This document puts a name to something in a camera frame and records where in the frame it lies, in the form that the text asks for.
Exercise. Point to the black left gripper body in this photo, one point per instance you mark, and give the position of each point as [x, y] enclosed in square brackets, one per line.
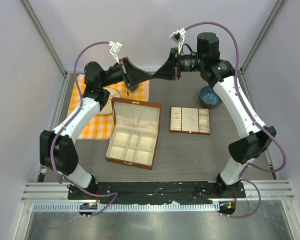
[124, 70]

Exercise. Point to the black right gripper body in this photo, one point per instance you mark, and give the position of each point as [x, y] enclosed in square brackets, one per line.
[177, 65]

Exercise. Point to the brown jewelry box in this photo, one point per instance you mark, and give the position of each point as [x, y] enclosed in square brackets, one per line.
[134, 138]

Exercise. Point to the brown jewelry tray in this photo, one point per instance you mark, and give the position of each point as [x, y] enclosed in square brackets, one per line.
[179, 115]

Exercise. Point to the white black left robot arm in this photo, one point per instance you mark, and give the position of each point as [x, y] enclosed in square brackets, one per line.
[57, 147]

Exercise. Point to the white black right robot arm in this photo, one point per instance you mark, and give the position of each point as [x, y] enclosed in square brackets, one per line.
[254, 135]

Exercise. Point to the small dark blue cup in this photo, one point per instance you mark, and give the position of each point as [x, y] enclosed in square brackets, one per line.
[133, 87]

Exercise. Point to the beige floral ceramic plate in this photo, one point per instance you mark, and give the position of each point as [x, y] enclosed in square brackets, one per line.
[108, 109]

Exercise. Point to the blue ceramic bowl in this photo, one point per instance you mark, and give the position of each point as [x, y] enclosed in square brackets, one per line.
[209, 98]

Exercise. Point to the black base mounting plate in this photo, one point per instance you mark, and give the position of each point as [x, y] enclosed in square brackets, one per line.
[165, 192]

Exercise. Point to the white slotted cable duct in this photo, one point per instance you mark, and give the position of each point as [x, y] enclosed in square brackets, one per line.
[87, 207]

